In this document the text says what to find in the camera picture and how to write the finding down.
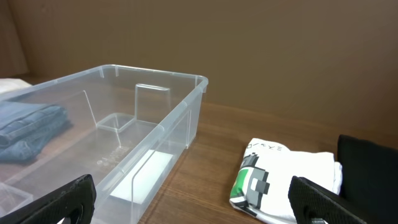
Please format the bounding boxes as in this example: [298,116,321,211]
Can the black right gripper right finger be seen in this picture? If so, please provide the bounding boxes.
[288,176,370,224]

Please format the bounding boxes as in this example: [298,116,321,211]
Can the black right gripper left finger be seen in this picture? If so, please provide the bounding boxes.
[1,174,96,224]

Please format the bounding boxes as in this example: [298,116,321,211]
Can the blue denim jeans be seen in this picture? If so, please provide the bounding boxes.
[1,101,70,163]

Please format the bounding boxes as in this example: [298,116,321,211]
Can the cream white cloth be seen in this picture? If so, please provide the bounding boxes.
[0,78,32,94]

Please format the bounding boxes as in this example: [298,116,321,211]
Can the white pixel print t-shirt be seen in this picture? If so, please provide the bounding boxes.
[229,138,343,223]

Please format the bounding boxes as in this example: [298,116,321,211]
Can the folded black garment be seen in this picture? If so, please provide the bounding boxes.
[337,135,397,224]

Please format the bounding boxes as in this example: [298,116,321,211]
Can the white label in bin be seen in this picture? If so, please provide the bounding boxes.
[111,149,173,204]

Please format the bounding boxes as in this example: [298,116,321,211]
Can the clear plastic storage bin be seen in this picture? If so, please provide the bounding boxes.
[1,65,208,223]

